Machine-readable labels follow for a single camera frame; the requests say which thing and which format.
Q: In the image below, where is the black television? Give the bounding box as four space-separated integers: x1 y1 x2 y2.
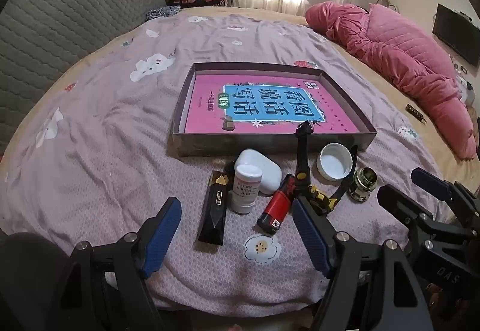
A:
432 4 480 67

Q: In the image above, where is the small black and gold bar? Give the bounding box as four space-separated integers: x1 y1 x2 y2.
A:
405 103 428 126

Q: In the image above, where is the pink ruffled quilt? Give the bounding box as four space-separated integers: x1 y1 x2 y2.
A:
304 1 479 161

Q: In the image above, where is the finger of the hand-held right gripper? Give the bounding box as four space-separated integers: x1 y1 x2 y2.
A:
410 168 480 226
377 184 473 253

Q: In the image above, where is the grey quilted headboard cover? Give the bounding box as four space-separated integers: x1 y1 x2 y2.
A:
0 0 166 155

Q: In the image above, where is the white pill bottle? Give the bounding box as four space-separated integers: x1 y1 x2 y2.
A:
229 165 263 214

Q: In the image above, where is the pink book with blue label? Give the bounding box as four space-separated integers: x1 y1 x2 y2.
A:
185 74 362 134

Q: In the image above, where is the brass metal fitting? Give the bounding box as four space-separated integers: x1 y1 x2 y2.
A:
347 167 377 202

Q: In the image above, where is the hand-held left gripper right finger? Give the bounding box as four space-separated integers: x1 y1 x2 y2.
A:
292 197 430 331

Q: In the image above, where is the white earbud case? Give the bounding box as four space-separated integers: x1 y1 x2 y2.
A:
234 149 283 196

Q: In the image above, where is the pink quilted pillow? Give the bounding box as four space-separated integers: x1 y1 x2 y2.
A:
365 4 456 82

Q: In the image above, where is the red lighter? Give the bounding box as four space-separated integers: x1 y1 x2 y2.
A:
257 173 297 234

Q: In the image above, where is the blue patterned cloth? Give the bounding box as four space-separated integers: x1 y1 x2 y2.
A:
144 5 181 22

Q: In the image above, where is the black perforated watch strap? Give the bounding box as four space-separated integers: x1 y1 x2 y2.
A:
294 120 359 215

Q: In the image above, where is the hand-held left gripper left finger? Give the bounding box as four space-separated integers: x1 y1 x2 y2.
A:
49 197 182 331

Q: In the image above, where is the shallow grey cardboard box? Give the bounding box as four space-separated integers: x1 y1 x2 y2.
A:
172 61 377 159

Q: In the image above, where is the black faceted box with gold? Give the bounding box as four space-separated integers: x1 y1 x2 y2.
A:
197 170 230 246

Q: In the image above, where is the purple printed bed sheet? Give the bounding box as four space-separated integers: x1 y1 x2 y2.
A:
0 8 451 317

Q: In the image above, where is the white jar lid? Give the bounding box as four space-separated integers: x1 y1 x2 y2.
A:
317 142 355 181

